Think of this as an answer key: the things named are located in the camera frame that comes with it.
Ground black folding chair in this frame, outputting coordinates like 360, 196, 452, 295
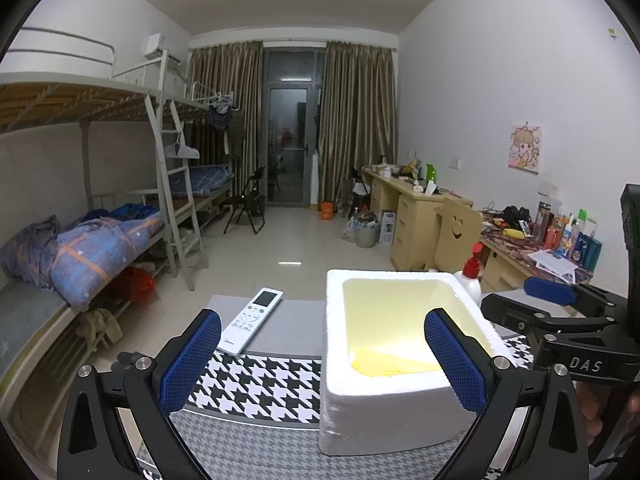
221, 166, 266, 234

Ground houndstooth table mat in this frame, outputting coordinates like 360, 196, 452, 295
134, 331, 536, 480

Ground white pump bottle red cap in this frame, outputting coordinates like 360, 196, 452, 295
454, 243, 483, 306

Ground brown curtain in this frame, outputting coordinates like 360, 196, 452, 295
189, 41, 264, 193
319, 41, 398, 204

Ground white remote control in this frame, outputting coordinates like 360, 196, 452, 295
217, 287, 283, 356

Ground right brown curtain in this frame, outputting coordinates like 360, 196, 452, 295
319, 41, 398, 204

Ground wooden desk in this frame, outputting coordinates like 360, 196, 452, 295
360, 164, 597, 294

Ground left brown curtain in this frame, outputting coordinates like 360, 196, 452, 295
189, 41, 264, 193

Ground white ladder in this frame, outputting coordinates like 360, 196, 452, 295
144, 92, 208, 292

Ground anime girl wall picture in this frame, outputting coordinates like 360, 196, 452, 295
508, 122, 542, 174

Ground wooden smiley chair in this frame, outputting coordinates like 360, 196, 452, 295
434, 198, 483, 273

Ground grey bucket on floor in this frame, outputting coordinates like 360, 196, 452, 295
354, 220, 380, 248

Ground white metal bunk bed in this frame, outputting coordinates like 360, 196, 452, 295
1, 25, 210, 415

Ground glass balcony door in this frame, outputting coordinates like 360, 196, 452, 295
260, 48, 324, 207

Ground white styrofoam box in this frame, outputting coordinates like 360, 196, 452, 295
319, 270, 511, 456

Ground blue plaid quilt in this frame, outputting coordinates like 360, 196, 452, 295
1, 204, 164, 311

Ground person's right hand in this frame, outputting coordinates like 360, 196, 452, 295
574, 381, 640, 443

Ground yellow sponge cloth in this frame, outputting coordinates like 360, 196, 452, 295
350, 348, 440, 377

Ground orange bag on floor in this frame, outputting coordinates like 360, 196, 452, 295
320, 202, 334, 221

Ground white papers on desk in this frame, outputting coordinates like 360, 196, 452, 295
528, 249, 578, 284

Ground white air conditioner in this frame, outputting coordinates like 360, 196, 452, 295
144, 32, 183, 66

